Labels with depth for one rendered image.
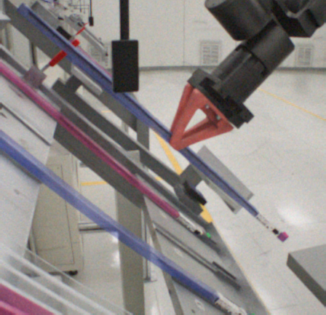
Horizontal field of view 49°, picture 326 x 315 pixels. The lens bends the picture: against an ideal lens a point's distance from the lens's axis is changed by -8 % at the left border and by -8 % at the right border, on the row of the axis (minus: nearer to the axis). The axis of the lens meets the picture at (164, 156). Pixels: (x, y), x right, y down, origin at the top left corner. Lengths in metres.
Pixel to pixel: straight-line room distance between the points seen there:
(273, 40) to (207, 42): 7.98
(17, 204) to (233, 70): 0.30
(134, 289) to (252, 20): 0.85
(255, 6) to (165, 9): 7.77
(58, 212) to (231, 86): 1.25
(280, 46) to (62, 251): 1.42
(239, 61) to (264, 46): 0.04
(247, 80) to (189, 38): 7.88
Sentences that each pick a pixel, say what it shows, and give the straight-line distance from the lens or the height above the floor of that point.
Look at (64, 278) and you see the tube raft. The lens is 0.26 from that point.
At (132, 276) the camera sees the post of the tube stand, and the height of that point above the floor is 0.45.
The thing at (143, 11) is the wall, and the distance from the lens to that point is 8.13.
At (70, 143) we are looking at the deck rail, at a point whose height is 0.92.
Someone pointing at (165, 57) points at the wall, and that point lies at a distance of 8.25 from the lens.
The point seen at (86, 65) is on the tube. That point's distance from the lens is 0.45.
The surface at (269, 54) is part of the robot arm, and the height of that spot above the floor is 1.09.
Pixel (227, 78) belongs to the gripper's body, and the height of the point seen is 1.06.
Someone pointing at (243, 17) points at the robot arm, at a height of 1.13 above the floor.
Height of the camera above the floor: 1.13
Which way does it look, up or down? 21 degrees down
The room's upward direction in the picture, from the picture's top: straight up
